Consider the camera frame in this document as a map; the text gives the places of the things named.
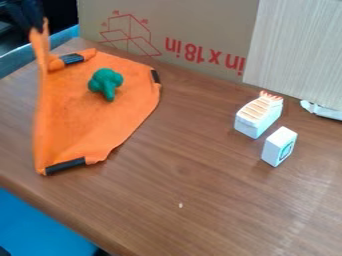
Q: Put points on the green toy broccoli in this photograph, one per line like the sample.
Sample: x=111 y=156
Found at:
x=105 y=82

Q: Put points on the white orange toy sushi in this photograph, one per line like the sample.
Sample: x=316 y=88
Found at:
x=257 y=116

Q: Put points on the cardboard box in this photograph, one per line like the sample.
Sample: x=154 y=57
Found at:
x=191 y=23

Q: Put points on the orange cloth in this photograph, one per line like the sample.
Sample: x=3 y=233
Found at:
x=84 y=120

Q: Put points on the white block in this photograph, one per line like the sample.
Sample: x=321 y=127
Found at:
x=278 y=146

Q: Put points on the white toy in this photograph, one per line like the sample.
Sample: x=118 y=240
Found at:
x=323 y=110

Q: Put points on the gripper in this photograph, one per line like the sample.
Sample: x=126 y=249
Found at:
x=31 y=10

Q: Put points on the white board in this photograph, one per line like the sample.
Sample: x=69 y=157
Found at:
x=298 y=46

